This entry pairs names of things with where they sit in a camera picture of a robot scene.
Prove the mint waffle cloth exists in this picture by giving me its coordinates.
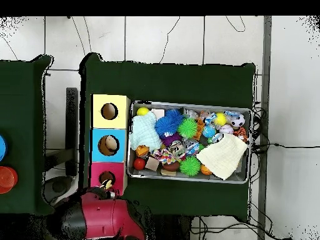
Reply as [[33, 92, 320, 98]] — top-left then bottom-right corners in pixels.
[[129, 111, 163, 151]]

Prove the red plastic cup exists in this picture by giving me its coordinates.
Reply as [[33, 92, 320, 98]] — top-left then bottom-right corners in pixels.
[[0, 166, 19, 194]]

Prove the large blue spiky ball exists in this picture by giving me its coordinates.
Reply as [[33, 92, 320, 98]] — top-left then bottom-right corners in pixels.
[[154, 116, 179, 138]]

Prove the blue plastic cup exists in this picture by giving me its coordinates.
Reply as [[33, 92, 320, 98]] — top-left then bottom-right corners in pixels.
[[0, 134, 8, 162]]

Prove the black upright panel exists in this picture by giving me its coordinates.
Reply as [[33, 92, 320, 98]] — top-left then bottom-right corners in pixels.
[[65, 87, 79, 177]]

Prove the green spiky ball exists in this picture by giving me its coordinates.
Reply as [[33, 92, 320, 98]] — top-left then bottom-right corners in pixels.
[[179, 156, 201, 176], [177, 117, 199, 138]]

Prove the dark grey rounded base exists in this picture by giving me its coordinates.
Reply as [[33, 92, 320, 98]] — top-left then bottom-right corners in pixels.
[[42, 175, 74, 204]]

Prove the white baseball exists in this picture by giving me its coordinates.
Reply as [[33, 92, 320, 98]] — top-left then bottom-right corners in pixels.
[[219, 124, 234, 135]]

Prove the small blue spiky ball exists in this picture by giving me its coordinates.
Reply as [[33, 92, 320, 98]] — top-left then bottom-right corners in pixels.
[[164, 108, 184, 124]]

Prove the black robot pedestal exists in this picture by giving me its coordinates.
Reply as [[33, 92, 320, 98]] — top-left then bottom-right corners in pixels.
[[152, 214, 192, 240]]

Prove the wooden box with three holes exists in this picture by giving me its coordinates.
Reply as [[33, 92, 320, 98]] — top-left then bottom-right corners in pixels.
[[89, 93, 131, 197]]

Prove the cream waffle cloth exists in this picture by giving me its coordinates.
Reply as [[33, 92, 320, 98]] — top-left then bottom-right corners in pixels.
[[195, 133, 249, 181]]

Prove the yellow plush toy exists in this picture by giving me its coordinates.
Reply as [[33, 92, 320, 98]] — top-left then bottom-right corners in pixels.
[[99, 179, 113, 190]]

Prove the black and white soccer ball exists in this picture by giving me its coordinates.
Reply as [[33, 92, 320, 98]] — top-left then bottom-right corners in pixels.
[[230, 113, 246, 128]]

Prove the dark green table cloth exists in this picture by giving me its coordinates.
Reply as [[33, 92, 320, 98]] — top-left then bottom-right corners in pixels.
[[0, 54, 58, 216], [78, 52, 256, 218]]

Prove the red ball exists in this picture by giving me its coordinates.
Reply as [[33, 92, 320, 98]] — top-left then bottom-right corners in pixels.
[[132, 157, 146, 170]]

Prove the silver mesh bin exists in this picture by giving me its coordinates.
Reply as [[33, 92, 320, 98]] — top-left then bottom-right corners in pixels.
[[126, 99, 254, 184]]

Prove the grey metal rail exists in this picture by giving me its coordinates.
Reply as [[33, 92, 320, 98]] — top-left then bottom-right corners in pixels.
[[256, 16, 273, 240]]

